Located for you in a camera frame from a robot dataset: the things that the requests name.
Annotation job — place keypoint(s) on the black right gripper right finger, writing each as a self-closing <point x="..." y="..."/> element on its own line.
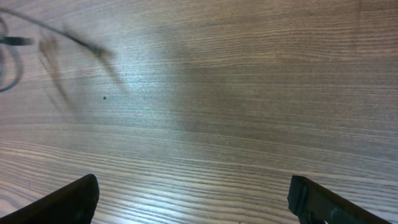
<point x="314" y="204"/>

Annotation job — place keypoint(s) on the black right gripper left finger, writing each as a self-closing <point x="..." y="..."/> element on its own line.
<point x="74" y="203"/>

